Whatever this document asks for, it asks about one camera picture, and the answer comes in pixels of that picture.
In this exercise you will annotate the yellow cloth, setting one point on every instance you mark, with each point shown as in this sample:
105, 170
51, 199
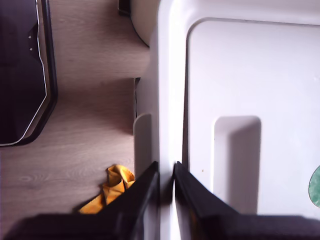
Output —
112, 190

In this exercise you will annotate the white recycling bin body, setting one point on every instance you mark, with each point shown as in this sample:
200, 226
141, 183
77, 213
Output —
142, 140

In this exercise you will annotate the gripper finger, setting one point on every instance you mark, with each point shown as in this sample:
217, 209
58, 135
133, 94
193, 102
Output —
140, 200
190, 200

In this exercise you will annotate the metal foot pedal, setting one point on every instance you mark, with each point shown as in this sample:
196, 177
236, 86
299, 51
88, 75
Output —
123, 8

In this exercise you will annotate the black tray with white trim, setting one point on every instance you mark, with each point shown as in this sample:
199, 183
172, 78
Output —
17, 75

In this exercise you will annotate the white recycling bin lid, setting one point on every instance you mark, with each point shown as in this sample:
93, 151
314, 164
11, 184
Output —
250, 75

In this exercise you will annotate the green round sticker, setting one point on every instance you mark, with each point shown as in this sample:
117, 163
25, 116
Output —
315, 186

